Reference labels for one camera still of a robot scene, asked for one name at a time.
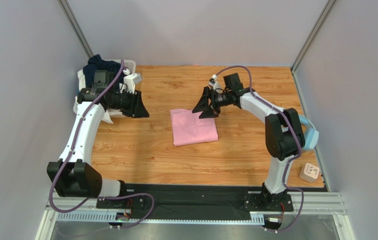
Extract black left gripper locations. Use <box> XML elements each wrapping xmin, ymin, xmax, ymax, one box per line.
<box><xmin>107</xmin><ymin>87</ymin><xmax>150</xmax><ymax>119</ymax></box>

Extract pink t shirt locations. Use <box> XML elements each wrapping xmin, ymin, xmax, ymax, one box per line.
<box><xmin>170</xmin><ymin>109</ymin><xmax>219</xmax><ymax>147</ymax></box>

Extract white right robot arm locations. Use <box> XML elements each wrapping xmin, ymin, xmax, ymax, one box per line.
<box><xmin>192</xmin><ymin>73</ymin><xmax>305</xmax><ymax>211</ymax></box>

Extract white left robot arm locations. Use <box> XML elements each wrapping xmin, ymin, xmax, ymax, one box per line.
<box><xmin>46</xmin><ymin>70</ymin><xmax>149</xmax><ymax>198</ymax></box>

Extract white plastic laundry basket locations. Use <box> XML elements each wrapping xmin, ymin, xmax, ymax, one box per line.
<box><xmin>108</xmin><ymin>59</ymin><xmax>136</xmax><ymax>119</ymax></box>

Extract white t shirt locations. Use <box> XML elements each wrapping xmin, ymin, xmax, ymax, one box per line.
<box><xmin>77</xmin><ymin>69</ymin><xmax>113</xmax><ymax>124</ymax></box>

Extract navy blue t shirt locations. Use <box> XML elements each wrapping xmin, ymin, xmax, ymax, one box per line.
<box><xmin>82</xmin><ymin>54</ymin><xmax>121</xmax><ymax>88</ymax></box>

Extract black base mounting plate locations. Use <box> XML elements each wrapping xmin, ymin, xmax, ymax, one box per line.
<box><xmin>92</xmin><ymin>182</ymin><xmax>328</xmax><ymax>221</ymax></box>

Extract light blue headphones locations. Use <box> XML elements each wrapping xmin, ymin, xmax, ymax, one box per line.
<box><xmin>299</xmin><ymin>115</ymin><xmax>320</xmax><ymax>152</ymax></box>

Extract small pink cube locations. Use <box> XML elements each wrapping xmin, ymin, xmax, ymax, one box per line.
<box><xmin>299</xmin><ymin>163</ymin><xmax>320</xmax><ymax>183</ymax></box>

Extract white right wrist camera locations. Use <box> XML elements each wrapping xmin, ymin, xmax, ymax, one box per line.
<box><xmin>208</xmin><ymin>74</ymin><xmax>223</xmax><ymax>94</ymax></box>

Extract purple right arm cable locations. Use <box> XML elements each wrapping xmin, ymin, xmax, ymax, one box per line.
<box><xmin>215</xmin><ymin>65</ymin><xmax>306</xmax><ymax>233</ymax></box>

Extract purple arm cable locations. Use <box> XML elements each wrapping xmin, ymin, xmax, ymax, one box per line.
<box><xmin>48</xmin><ymin>59</ymin><xmax>155</xmax><ymax>229</ymax></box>
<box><xmin>215</xmin><ymin>65</ymin><xmax>306</xmax><ymax>233</ymax></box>

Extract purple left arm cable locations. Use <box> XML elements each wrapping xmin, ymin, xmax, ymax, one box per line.
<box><xmin>48</xmin><ymin>59</ymin><xmax>155</xmax><ymax>229</ymax></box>

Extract left aluminium corner post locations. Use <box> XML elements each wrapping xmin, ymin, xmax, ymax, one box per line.
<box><xmin>57</xmin><ymin>0</ymin><xmax>94</xmax><ymax>58</ymax></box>

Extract aluminium corner post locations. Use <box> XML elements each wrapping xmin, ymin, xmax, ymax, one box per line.
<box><xmin>57</xmin><ymin>0</ymin><xmax>94</xmax><ymax>58</ymax></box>
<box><xmin>291</xmin><ymin>0</ymin><xmax>338</xmax><ymax>73</ymax></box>

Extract aluminium frame rail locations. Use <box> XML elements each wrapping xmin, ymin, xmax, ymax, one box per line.
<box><xmin>36</xmin><ymin>184</ymin><xmax>355</xmax><ymax>240</ymax></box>

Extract right aluminium corner post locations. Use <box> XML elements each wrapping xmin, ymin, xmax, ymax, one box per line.
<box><xmin>291</xmin><ymin>0</ymin><xmax>338</xmax><ymax>73</ymax></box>

